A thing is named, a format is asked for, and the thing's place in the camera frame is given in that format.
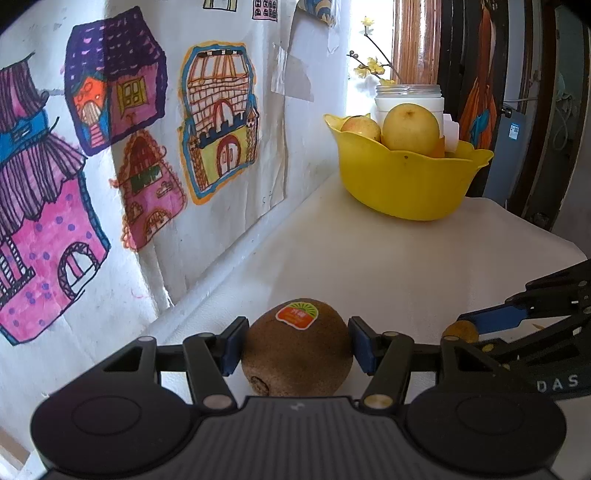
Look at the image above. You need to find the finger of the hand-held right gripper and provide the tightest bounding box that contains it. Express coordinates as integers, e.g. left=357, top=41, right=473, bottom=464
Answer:
left=478, top=318, right=591, bottom=369
left=457, top=259, right=591, bottom=334

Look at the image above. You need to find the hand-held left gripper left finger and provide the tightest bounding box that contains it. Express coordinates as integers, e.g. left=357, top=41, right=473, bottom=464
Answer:
left=104, top=316, right=250, bottom=412

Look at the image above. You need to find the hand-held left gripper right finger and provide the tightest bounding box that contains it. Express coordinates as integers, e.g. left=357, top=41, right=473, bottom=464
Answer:
left=348, top=316, right=502, bottom=412

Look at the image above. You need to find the small brown longan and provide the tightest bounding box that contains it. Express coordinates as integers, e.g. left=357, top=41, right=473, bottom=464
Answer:
left=442, top=320, right=480, bottom=344

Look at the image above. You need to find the kiwi with orange sticker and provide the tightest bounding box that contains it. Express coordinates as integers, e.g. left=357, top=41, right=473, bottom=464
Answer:
left=241, top=298, right=354, bottom=398

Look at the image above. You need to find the grey appliance with blue label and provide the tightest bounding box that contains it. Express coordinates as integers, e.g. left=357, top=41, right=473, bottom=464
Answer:
left=482, top=111, right=527, bottom=210

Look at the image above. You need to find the yellow plastic bowl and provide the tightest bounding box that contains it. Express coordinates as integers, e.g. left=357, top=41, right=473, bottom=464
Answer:
left=324, top=113, right=495, bottom=221

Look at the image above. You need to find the small white carton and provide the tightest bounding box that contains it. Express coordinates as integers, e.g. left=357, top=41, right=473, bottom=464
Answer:
left=441, top=113, right=461, bottom=153

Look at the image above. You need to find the large yellow pear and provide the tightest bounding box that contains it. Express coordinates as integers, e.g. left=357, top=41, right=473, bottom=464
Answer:
left=382, top=103, right=440, bottom=153

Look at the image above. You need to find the dark orange dress poster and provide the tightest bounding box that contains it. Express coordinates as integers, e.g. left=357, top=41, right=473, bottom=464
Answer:
left=457, top=0, right=509, bottom=151

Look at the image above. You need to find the yellow red apple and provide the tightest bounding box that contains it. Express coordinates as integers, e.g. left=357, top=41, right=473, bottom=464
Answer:
left=341, top=115, right=382, bottom=142

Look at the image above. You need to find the coloured houses drawing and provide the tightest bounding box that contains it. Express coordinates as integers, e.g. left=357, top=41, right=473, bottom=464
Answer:
left=0, top=0, right=319, bottom=347

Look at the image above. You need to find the white plastic jar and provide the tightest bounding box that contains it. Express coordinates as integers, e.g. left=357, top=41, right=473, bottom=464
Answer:
left=375, top=84, right=445, bottom=139

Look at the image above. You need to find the brown wooden door frame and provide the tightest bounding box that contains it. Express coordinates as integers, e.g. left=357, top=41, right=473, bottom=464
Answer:
left=392, top=0, right=441, bottom=88

